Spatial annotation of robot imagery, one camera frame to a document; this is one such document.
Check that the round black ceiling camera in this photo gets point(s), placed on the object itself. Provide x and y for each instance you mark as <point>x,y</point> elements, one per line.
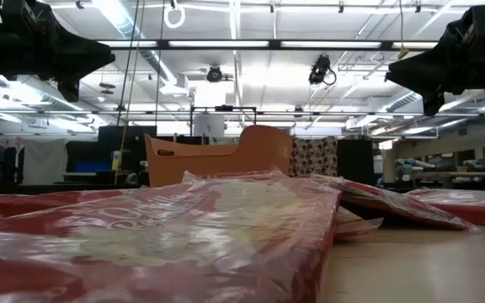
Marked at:
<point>214,74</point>

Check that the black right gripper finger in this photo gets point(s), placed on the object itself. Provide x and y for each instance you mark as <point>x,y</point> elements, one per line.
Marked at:
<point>427,54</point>
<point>427,78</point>

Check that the black partition panel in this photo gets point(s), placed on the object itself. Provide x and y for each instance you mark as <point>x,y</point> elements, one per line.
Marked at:
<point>355,162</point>

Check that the white cloth sheet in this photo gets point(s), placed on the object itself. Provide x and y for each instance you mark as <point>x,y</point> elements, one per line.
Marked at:
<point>44,162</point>

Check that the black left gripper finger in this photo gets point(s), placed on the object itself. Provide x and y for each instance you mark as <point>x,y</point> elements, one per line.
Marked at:
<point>84,46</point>
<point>82,65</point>

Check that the orange plastic basket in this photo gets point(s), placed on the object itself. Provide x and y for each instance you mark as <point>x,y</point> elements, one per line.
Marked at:
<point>225,164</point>

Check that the wooden shelf bench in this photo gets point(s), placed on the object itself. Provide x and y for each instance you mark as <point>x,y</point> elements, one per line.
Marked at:
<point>449,174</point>

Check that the red Orville popcorn bag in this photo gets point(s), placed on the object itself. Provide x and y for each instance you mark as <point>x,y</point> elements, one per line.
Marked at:
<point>470,206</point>
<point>352,225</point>
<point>394,204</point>
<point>15,204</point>
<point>162,235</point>

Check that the patterned cloth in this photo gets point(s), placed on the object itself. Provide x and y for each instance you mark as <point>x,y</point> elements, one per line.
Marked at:
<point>314,155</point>

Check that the white cylinder tank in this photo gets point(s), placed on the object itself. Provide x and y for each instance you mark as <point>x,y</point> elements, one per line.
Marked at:
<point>209,126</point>

